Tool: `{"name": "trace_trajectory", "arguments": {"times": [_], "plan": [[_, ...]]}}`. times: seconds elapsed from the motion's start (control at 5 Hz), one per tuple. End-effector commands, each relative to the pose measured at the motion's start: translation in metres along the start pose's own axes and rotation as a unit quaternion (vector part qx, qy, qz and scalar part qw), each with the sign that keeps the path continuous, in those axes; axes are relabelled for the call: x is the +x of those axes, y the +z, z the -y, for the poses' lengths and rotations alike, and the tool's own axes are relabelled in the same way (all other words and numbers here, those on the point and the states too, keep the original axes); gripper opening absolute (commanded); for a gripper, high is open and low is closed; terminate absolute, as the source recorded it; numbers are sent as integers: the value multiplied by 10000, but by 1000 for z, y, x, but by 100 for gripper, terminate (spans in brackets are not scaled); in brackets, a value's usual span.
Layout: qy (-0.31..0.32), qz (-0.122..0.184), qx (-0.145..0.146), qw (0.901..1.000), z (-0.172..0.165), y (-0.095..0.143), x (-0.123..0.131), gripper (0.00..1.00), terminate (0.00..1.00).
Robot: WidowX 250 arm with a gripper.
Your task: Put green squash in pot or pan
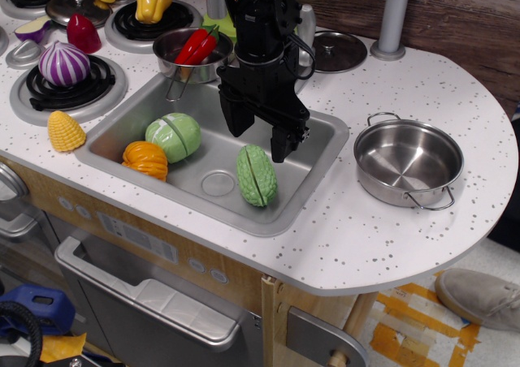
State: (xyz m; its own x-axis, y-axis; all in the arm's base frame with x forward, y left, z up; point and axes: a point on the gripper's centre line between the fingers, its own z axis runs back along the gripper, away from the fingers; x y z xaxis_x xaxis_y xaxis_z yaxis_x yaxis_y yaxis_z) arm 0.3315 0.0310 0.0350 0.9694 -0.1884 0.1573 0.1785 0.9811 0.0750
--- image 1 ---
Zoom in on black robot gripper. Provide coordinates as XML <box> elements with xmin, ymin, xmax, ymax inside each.
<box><xmin>217</xmin><ymin>47</ymin><xmax>310</xmax><ymax>163</ymax></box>

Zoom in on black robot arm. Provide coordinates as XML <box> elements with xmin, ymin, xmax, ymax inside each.
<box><xmin>217</xmin><ymin>0</ymin><xmax>314</xmax><ymax>163</ymax></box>

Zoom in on green toy squash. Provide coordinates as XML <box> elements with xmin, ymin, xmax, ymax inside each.
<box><xmin>236</xmin><ymin>145</ymin><xmax>278</xmax><ymax>207</ymax></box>

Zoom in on steel pot lid right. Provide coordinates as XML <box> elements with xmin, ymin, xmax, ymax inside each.
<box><xmin>313</xmin><ymin>31</ymin><xmax>368</xmax><ymax>73</ymax></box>

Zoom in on steel pot lid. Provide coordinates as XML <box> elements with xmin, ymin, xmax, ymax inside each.
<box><xmin>313</xmin><ymin>31</ymin><xmax>368</xmax><ymax>73</ymax></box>
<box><xmin>45</xmin><ymin>0</ymin><xmax>112</xmax><ymax>28</ymax></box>

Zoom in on steel pot lid left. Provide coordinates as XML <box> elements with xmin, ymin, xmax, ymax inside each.
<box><xmin>45</xmin><ymin>0</ymin><xmax>112</xmax><ymax>28</ymax></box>

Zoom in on green toy cabbage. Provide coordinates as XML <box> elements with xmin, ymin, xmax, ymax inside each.
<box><xmin>145</xmin><ymin>112</ymin><xmax>202</xmax><ymax>164</ymax></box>

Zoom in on red toy chili pepper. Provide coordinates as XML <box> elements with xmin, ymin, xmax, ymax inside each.
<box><xmin>174</xmin><ymin>26</ymin><xmax>219</xmax><ymax>66</ymax></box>

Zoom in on grey toy faucet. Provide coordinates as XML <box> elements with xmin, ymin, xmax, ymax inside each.
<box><xmin>297</xmin><ymin>4</ymin><xmax>316</xmax><ymax>48</ymax></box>

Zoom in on orange toy pumpkin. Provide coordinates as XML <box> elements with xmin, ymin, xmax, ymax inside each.
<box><xmin>122</xmin><ymin>140</ymin><xmax>168</xmax><ymax>182</ymax></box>

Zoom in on grey metal pole with base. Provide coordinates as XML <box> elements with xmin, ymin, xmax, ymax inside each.
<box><xmin>370</xmin><ymin>0</ymin><xmax>409</xmax><ymax>61</ymax></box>

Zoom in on rear right stove burner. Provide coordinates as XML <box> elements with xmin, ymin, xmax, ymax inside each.
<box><xmin>104</xmin><ymin>0</ymin><xmax>202</xmax><ymax>54</ymax></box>

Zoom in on yellow toy corn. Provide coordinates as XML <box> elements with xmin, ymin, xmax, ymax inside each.
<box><xmin>47</xmin><ymin>110</ymin><xmax>87</xmax><ymax>152</ymax></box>

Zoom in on dark red toy pepper half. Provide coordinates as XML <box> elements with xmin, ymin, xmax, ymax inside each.
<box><xmin>67</xmin><ymin>13</ymin><xmax>102</xmax><ymax>54</ymax></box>

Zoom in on purple striped toy onion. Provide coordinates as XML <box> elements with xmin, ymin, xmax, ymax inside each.
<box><xmin>38</xmin><ymin>41</ymin><xmax>90</xmax><ymax>87</ymax></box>

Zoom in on grey toy oven door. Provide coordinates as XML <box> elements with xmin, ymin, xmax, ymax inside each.
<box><xmin>55</xmin><ymin>236</ymin><xmax>263</xmax><ymax>366</ymax></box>

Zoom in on front left stove burner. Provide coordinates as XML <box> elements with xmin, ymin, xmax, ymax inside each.
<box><xmin>9</xmin><ymin>55</ymin><xmax>128</xmax><ymax>127</ymax></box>

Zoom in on grey stove knob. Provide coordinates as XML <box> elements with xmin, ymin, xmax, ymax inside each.
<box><xmin>6</xmin><ymin>40</ymin><xmax>46</xmax><ymax>70</ymax></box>

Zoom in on purple toy eggplant slice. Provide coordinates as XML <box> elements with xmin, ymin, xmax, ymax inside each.
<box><xmin>14</xmin><ymin>15</ymin><xmax>52</xmax><ymax>44</ymax></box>

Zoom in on grey suede shoe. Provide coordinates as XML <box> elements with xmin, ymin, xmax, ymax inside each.
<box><xmin>435</xmin><ymin>269</ymin><xmax>519</xmax><ymax>332</ymax></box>

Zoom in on small steel pot with handle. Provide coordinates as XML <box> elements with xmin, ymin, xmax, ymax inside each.
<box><xmin>153</xmin><ymin>25</ymin><xmax>234</xmax><ymax>101</ymax></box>

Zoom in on steel two-handled pan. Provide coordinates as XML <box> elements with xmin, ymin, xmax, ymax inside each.
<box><xmin>353</xmin><ymin>112</ymin><xmax>464</xmax><ymax>211</ymax></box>

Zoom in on blue tool with black cable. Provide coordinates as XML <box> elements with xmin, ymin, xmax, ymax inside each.
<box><xmin>0</xmin><ymin>283</ymin><xmax>77</xmax><ymax>367</ymax></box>

